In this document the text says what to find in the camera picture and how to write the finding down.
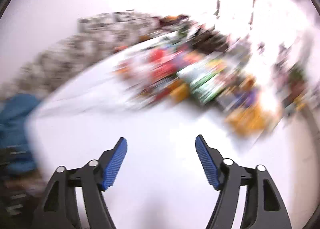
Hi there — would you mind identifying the blue cloth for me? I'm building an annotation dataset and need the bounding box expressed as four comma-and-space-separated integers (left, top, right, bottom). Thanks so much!
1, 93, 40, 176

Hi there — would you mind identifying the floral patterned sofa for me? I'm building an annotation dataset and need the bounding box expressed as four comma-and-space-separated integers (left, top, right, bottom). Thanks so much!
1, 11, 159, 101

